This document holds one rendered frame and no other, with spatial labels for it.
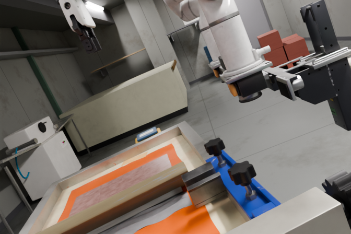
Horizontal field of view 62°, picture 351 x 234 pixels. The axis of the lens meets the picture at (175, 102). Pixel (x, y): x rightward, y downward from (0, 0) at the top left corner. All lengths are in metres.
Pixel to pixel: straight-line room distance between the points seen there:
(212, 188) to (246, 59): 0.42
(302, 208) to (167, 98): 5.29
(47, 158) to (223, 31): 3.88
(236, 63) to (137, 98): 4.90
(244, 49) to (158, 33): 7.26
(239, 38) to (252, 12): 8.09
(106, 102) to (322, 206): 5.56
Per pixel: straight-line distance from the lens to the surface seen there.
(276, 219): 0.41
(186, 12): 1.35
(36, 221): 1.00
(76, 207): 1.01
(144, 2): 8.19
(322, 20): 1.19
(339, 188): 0.43
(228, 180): 0.61
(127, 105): 5.77
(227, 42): 0.87
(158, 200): 0.74
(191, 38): 8.76
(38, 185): 4.72
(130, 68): 8.94
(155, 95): 5.65
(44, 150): 4.47
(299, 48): 5.88
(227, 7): 0.88
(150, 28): 8.12
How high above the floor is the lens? 1.29
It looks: 10 degrees down
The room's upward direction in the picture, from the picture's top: 24 degrees counter-clockwise
